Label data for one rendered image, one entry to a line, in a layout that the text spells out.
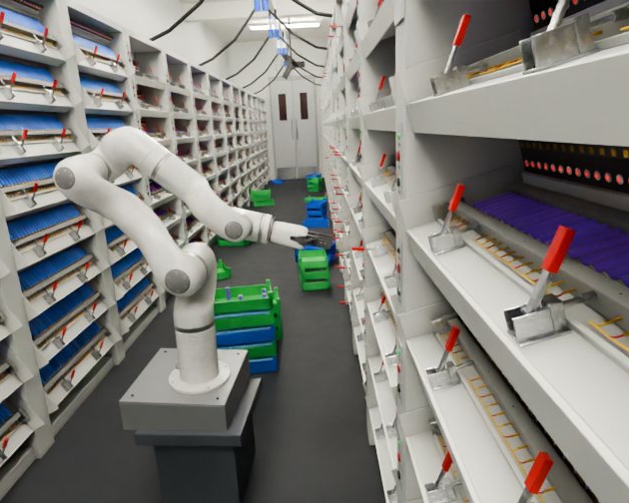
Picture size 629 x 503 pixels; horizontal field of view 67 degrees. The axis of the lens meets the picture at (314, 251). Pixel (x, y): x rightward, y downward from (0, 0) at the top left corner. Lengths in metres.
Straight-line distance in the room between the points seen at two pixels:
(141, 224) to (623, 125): 1.25
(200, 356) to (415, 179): 0.93
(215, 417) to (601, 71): 1.34
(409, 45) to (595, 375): 0.57
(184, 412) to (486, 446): 1.04
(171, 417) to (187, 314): 0.31
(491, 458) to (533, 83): 0.40
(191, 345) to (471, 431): 1.00
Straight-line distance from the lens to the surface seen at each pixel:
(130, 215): 1.40
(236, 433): 1.48
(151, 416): 1.55
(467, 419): 0.66
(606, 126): 0.30
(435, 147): 0.80
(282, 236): 1.30
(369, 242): 1.52
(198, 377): 1.52
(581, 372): 0.37
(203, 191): 1.29
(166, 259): 1.35
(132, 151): 1.36
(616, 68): 0.28
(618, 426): 0.33
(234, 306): 2.20
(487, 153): 0.82
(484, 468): 0.59
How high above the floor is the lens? 1.13
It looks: 15 degrees down
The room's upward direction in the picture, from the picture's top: 3 degrees counter-clockwise
